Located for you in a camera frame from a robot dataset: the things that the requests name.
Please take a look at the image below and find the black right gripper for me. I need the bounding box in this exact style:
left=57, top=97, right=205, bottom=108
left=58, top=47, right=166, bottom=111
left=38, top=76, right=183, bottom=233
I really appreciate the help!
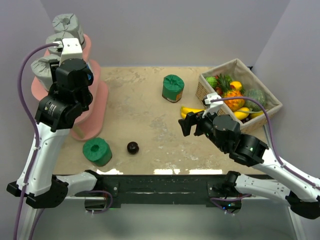
left=178, top=105, right=227, bottom=152

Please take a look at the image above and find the grey roll with cartoon label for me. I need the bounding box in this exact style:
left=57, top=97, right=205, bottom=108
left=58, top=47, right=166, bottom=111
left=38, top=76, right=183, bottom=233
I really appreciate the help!
left=30, top=54, right=60, bottom=91

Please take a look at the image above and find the grey roll with barcode label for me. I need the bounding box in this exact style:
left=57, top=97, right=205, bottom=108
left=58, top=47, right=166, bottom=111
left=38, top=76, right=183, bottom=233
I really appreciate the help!
left=45, top=31, right=87, bottom=56

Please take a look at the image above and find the green paper roll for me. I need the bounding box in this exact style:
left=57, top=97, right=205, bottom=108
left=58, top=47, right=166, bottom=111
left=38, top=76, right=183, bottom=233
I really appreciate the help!
left=162, top=74, right=185, bottom=103

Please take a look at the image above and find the grey roll front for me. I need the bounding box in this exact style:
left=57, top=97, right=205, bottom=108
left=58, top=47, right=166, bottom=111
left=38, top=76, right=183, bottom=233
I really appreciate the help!
left=52, top=13, right=85, bottom=45

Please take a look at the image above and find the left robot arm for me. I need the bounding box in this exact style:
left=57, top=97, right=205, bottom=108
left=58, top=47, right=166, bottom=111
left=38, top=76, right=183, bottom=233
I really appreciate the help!
left=6, top=58, right=104, bottom=209

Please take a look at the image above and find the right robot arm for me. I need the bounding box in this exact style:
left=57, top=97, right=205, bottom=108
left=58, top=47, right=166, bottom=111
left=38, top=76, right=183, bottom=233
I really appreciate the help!
left=178, top=112, right=320, bottom=220

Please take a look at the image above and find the pink three-tier shelf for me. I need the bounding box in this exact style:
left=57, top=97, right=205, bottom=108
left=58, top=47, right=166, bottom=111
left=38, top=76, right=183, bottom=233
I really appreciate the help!
left=31, top=42, right=108, bottom=141

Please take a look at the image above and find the yellow banana bunch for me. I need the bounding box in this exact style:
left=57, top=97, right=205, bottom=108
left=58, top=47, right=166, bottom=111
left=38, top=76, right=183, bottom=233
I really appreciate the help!
left=180, top=106, right=204, bottom=119

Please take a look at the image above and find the red artificial strawberry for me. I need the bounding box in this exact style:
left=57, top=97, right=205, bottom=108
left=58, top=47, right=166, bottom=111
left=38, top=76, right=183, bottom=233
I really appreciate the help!
left=215, top=86, right=222, bottom=92

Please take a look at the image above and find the yellow lemon in basket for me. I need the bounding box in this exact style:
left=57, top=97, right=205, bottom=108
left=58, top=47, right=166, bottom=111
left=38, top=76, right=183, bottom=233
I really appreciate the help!
left=233, top=107, right=251, bottom=121

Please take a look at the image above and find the green artificial fruit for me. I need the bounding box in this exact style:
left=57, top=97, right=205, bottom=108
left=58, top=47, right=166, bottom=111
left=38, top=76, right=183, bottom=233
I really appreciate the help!
left=205, top=76, right=218, bottom=89

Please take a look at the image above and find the artificial pineapple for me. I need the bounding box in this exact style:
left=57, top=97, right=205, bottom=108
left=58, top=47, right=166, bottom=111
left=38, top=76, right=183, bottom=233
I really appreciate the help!
left=216, top=73, right=246, bottom=112

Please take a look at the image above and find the yellow artificial fruit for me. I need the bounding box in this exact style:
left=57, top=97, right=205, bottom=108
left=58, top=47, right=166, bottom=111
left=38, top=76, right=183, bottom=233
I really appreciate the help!
left=229, top=81, right=243, bottom=91

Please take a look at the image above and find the wicker basket with cloth liner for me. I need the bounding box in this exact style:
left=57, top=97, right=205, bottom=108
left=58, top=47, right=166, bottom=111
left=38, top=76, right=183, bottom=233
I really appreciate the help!
left=195, top=58, right=283, bottom=134

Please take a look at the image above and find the green artificial melon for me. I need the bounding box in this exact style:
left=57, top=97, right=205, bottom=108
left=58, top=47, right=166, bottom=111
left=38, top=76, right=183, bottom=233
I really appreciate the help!
left=243, top=89, right=267, bottom=112

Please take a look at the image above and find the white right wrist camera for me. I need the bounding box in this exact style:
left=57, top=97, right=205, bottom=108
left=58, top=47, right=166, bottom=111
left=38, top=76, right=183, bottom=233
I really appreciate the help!
left=202, top=92, right=224, bottom=118

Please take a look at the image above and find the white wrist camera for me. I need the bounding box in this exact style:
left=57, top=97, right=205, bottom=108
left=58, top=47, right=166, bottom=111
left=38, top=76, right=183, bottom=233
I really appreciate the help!
left=53, top=38, right=83, bottom=65
left=202, top=92, right=224, bottom=118

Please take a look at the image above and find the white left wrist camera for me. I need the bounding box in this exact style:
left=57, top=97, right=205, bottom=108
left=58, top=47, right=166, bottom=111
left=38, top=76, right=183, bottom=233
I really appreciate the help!
left=53, top=38, right=83, bottom=65

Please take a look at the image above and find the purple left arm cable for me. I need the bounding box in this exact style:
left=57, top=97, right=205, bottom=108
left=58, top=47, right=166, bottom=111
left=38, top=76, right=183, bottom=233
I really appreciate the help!
left=12, top=42, right=63, bottom=240

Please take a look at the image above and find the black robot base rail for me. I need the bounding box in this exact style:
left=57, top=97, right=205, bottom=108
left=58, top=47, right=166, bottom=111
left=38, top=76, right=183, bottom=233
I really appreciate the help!
left=32, top=172, right=273, bottom=216

